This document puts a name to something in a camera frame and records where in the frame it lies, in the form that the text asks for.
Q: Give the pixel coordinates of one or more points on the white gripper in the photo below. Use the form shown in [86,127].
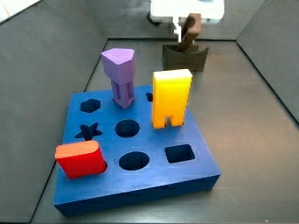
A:
[166,11]

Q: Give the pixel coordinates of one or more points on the brown arch block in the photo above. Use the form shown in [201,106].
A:
[189,31]

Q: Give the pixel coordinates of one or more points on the dark grey curved fixture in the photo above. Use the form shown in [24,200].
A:
[190,59]

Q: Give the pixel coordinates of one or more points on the yellow slotted block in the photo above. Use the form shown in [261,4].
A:
[170,94]

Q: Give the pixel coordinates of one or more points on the blue shape sorter base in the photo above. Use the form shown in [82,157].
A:
[152,163]

